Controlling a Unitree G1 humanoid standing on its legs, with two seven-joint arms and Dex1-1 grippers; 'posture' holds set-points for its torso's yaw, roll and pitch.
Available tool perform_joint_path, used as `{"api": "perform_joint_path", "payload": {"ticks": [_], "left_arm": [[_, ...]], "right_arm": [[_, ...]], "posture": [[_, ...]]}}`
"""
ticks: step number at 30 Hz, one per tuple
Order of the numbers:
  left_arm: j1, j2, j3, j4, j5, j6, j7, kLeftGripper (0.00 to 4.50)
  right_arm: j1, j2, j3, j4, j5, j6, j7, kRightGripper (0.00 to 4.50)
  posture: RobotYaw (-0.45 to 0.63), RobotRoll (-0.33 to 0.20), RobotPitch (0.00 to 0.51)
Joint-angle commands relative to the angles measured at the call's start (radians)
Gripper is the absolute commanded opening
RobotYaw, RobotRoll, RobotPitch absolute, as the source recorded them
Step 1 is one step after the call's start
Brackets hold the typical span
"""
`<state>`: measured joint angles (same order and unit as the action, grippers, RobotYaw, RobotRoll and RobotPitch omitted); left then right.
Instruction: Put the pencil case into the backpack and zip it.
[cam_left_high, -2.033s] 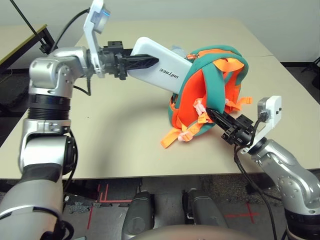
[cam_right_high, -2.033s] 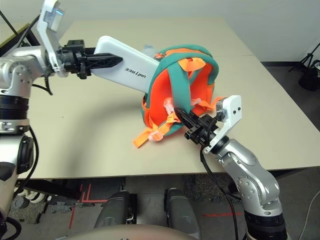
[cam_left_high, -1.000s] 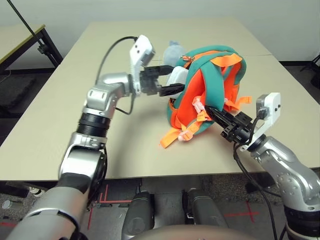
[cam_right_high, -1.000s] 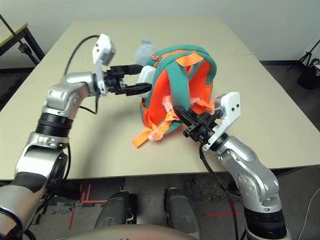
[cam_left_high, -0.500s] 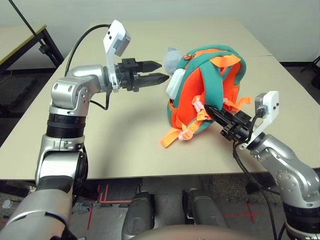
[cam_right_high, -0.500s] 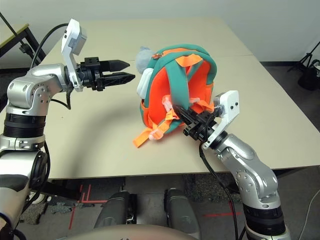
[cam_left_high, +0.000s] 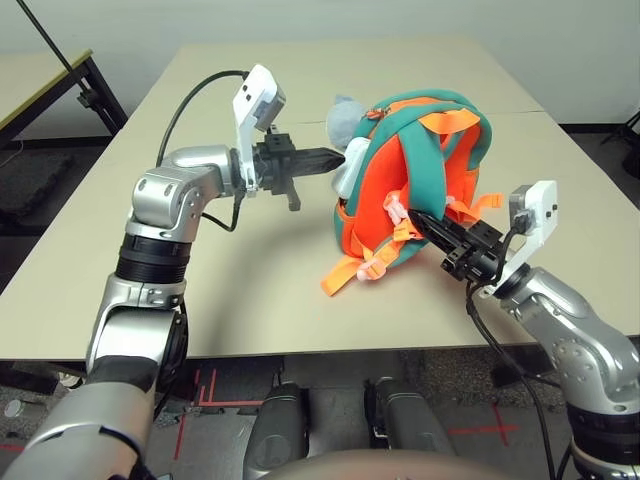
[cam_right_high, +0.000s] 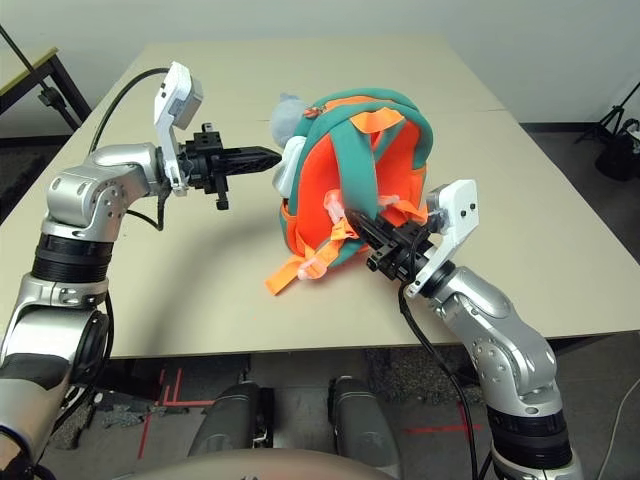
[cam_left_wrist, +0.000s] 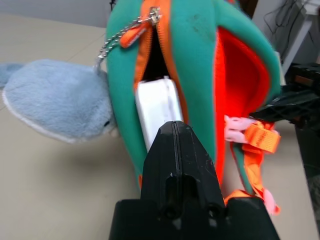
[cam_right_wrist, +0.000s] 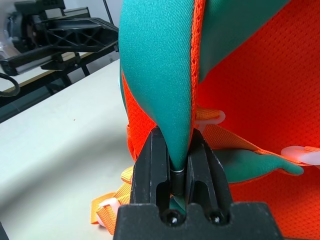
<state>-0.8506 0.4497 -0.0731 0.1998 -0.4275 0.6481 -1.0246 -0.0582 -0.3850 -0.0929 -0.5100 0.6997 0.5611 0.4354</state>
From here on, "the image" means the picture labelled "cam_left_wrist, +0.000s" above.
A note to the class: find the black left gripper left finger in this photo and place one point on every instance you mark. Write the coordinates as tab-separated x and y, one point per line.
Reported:
162	162

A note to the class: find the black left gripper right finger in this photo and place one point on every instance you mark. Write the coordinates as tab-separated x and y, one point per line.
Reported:
195	175

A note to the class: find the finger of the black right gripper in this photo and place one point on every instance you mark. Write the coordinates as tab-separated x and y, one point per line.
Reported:
295	110
307	75

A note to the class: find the white pencil case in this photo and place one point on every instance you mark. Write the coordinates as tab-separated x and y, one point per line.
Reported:
155	105

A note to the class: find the teal and orange backpack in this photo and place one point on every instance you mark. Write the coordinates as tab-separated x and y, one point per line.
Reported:
195	50

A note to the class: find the grey plush whale toy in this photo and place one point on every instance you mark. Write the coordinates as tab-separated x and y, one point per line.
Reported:
57	100

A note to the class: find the white furniture panel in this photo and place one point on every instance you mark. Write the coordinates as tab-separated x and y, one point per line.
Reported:
300	37

